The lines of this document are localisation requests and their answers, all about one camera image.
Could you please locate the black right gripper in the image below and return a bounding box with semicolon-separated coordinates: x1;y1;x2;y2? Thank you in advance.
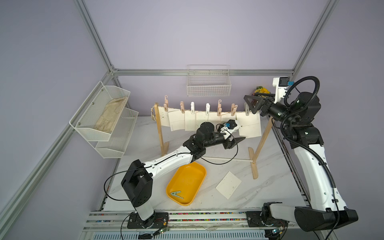
245;93;298;128

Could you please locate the pink clothespin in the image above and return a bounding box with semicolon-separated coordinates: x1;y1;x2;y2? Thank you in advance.
231;104;238;116
217;100;222;117
180;101;185;114
164;95;169;112

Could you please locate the teal clothespin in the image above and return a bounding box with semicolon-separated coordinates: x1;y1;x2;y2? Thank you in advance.
171;191;183;199

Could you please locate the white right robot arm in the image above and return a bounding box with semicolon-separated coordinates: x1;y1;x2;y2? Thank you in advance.
244;76;359;232

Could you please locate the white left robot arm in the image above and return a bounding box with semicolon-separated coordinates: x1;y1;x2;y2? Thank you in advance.
121;120;245;221

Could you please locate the dark vase with yellow flowers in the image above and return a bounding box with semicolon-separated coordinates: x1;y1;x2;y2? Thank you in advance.
254;86;271;94

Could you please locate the wooden clothesline rack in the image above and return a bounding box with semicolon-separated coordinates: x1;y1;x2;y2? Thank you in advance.
151;103;269;179

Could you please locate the white clothespin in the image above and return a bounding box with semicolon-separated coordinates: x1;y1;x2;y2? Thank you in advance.
191;102;195;115
206;103;210;116

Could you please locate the yellow plastic tray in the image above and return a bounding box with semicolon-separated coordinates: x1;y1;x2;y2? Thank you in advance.
166;162;207;206

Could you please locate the white mesh shelf basket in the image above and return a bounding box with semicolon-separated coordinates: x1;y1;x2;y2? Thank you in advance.
69;82;139;159

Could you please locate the beige cloth in basket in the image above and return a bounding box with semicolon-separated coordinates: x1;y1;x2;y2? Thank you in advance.
94;97;128;134

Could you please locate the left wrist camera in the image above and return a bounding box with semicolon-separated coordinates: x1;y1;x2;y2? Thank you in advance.
219;120;240;134

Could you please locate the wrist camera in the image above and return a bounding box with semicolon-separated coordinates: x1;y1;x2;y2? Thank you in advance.
219;120;240;134
273;77;294;103

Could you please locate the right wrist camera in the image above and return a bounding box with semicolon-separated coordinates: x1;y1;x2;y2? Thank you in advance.
273;77;294;103

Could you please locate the white wire wall basket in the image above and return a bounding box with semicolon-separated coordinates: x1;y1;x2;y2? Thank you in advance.
187;65;232;97

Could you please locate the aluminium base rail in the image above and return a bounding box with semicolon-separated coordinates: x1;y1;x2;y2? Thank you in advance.
79;208;334;240

